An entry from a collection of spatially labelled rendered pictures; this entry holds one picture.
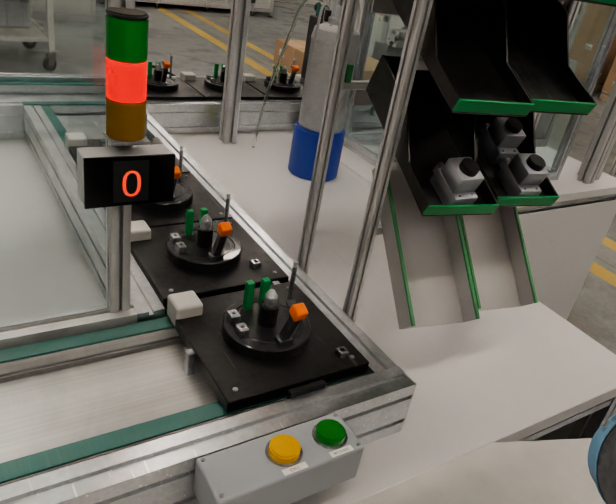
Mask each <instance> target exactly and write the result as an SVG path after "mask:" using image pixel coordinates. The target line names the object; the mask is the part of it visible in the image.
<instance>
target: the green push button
mask: <svg viewBox="0 0 616 504"><path fill-rule="evenodd" d="M345 435H346V430H345V428H344V426H343V425H342V424H341V423H339V422H338V421H336V420H333V419H324V420H321V421H320V422H319V423H318V424H317V426H316V430H315V436H316V438H317V439H318V441H320V442H321V443H322V444H324V445H327V446H338V445H340V444H342V443H343V441H344V439H345Z"/></svg>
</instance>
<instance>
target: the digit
mask: <svg viewBox="0 0 616 504"><path fill-rule="evenodd" d="M148 190H149V160H132V161H114V162H113V203H122V202H133V201H144V200H148Z"/></svg>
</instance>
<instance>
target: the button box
mask: <svg viewBox="0 0 616 504"><path fill-rule="evenodd" d="M324 419H333V420H336V421H338V422H339V423H341V424H342V425H343V426H344V428H345V430H346V435H345V439H344V441H343V443H342V444H340V445H338V446H327V445H324V444H322V443H321V442H320V441H318V439H317V438H316V436H315V430H316V426H317V424H318V423H319V422H320V421H321V420H324ZM280 434H287V435H290V436H293V437H294V438H296V439H297V440H298V441H299V443H300V446H301V450H300V455H299V457H298V459H297V460H296V461H294V462H292V463H288V464H284V463H279V462H277V461H275V460H274V459H273V458H272V457H271V456H270V454H269V451H268V449H269V443H270V441H271V439H272V438H273V437H275V436H277V435H280ZM363 450H364V446H363V444H362V443H361V442H360V441H359V439H358V438H357V437H356V436H355V434H354V433H353V432H352V431H351V430H350V428H349V427H348V426H347V425H346V423H345V422H344V421H343V420H342V418H341V417H340V416H339V415H338V413H332V414H329V415H326V416H323V417H320V418H317V419H314V420H311V421H308V422H305V423H302V424H299V425H296V426H293V427H290V428H287V429H284V430H281V431H278V432H275V433H272V434H269V435H266V436H263V437H260V438H257V439H254V440H251V441H248V442H245V443H242V444H239V445H236V446H233V447H230V448H227V449H224V450H221V451H218V452H215V453H212V454H209V455H206V456H203V457H200V458H198V459H197V460H196V466H195V476H194V486H193V491H194V493H195V496H196V498H197V500H198V502H199V504H291V503H293V502H296V501H298V500H300V499H303V498H305V497H308V496H310V495H313V494H315V493H317V492H320V491H322V490H325V489H327V488H330V487H332V486H335V485H337V484H339V483H342V482H344V481H347V480H349V479H352V478H354V477H355V476H356V474H357V471H358V467H359V464H360V460H361V457H362V453H363Z"/></svg>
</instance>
